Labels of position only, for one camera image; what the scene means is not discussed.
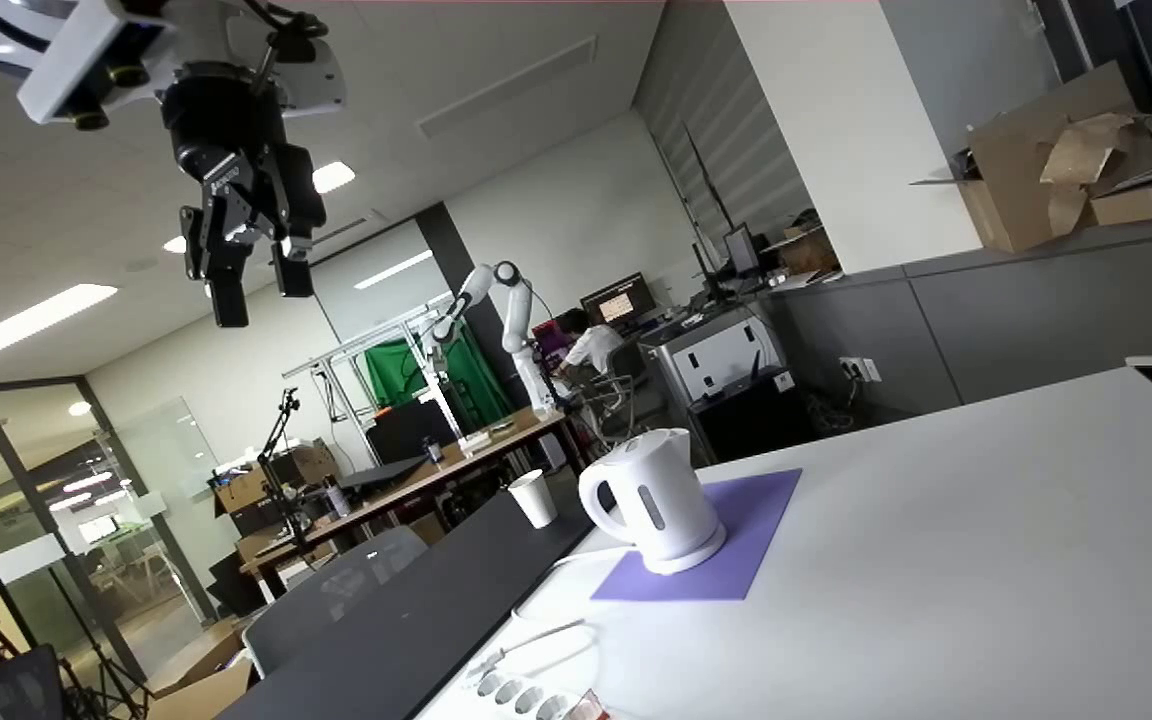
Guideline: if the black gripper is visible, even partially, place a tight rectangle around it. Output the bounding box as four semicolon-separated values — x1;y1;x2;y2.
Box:
156;72;329;334

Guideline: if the white electric kettle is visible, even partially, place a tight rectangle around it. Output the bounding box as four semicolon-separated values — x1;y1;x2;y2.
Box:
576;424;733;581

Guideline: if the small ceiling light panel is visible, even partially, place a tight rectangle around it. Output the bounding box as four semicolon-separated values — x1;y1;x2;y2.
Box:
307;157;362;201

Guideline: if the green cloth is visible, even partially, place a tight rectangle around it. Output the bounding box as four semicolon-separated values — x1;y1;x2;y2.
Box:
356;326;517;437

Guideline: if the long ceiling light panel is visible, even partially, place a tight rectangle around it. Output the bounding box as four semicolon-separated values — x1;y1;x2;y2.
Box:
0;280;125;379

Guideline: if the long wooden table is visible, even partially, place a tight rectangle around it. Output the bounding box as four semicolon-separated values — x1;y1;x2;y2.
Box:
237;407;568;581

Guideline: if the person in white shirt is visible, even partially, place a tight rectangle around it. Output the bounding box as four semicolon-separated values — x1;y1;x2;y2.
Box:
556;309;631;388

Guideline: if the white paper cup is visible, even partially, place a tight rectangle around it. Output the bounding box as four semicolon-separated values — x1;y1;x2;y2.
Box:
504;466;564;534

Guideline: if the dark gray partition panel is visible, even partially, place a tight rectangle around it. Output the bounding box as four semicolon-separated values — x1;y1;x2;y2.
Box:
215;490;597;720

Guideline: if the open floor cardboard box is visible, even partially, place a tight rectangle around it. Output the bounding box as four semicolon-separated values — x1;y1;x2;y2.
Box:
144;621;259;720

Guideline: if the white printer box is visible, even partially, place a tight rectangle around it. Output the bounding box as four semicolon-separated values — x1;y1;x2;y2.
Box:
656;309;795;412

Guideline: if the white power strip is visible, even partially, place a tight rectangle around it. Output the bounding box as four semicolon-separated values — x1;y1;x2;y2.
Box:
465;658;613;720

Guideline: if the purple mat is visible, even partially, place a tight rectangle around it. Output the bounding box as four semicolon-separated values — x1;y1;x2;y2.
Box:
590;466;809;605

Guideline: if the gray low cabinet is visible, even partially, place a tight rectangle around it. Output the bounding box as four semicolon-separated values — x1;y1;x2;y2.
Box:
756;213;1152;433

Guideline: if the large open cardboard box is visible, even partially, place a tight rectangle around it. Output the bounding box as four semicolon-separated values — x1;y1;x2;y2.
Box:
914;62;1141;262

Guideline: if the crumpled brown cardboard piece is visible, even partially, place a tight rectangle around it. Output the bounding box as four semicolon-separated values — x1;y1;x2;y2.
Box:
1036;108;1152;191

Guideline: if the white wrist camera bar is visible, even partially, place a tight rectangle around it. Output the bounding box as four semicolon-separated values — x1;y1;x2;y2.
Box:
12;0;167;137

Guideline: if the gray power strip cable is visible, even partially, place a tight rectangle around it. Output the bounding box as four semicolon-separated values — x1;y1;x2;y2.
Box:
489;616;606;677

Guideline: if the white wall outlet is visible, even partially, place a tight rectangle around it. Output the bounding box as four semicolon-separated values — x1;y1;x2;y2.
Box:
839;352;887;388

